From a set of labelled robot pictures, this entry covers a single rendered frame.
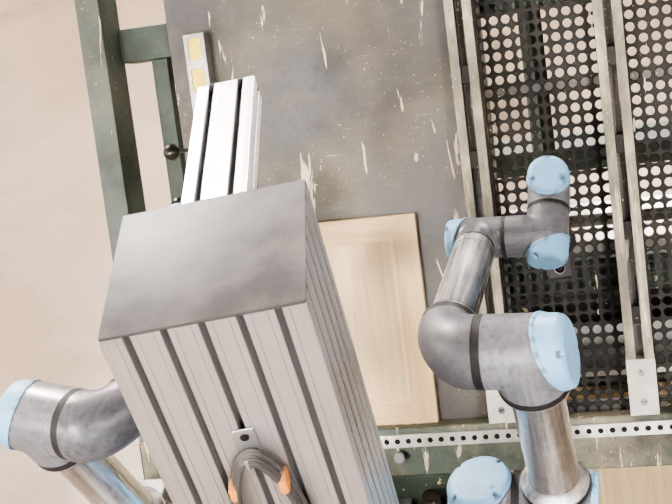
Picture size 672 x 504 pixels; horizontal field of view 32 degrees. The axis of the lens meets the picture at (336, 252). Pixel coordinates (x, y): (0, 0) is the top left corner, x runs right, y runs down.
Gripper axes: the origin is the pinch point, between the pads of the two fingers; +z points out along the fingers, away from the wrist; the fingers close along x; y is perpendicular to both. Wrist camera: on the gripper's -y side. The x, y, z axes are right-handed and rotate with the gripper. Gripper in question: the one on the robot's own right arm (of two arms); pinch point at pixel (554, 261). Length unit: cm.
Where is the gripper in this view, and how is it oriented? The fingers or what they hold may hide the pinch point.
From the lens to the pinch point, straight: 242.8
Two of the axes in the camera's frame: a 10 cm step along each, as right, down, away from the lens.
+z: 1.9, 4.1, 8.9
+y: -1.2, -8.9, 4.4
